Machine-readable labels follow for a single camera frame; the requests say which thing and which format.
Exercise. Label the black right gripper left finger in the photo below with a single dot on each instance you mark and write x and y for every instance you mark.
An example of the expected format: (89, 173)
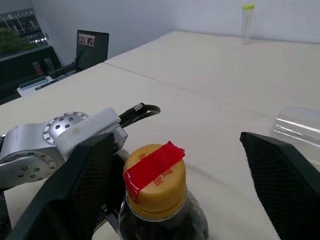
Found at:
(62, 195)

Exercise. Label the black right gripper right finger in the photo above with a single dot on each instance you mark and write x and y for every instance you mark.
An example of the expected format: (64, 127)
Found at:
(287, 190)

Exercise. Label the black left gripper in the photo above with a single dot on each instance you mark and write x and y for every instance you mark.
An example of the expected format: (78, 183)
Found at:
(120, 140)

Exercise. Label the dark drink bottle yellow cap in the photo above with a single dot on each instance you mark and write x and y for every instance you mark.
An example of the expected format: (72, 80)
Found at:
(157, 200)

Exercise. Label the red tape strip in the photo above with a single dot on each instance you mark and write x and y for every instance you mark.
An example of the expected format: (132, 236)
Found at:
(152, 165)

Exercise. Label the black laptop screen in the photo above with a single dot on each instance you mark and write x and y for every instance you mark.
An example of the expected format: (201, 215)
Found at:
(92, 50)

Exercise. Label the white flat device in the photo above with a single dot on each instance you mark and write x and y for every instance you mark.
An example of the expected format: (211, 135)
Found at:
(32, 85)

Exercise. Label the green plant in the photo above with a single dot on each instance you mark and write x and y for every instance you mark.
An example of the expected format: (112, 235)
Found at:
(11, 40)

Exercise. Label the clear tube with yellow-green cap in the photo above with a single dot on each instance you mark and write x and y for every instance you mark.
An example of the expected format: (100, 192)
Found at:
(247, 25)

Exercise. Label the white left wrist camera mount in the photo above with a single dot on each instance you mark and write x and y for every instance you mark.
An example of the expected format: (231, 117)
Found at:
(90, 127)

